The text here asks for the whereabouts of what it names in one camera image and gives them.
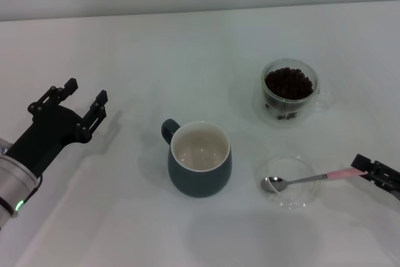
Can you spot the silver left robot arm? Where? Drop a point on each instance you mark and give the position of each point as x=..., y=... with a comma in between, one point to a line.
x=12, y=182

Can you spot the brown coffee bean pile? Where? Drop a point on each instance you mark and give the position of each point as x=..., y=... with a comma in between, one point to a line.
x=289, y=84

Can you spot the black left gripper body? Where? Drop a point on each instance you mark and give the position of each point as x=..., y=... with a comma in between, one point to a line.
x=47, y=135

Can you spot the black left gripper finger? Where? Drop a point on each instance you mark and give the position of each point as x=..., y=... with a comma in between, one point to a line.
x=53, y=96
x=93, y=117

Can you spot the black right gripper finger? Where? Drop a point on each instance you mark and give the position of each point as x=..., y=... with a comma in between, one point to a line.
x=386, y=185
x=362, y=162

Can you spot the dark green ceramic mug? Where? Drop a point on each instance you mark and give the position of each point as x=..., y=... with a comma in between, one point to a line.
x=200, y=182

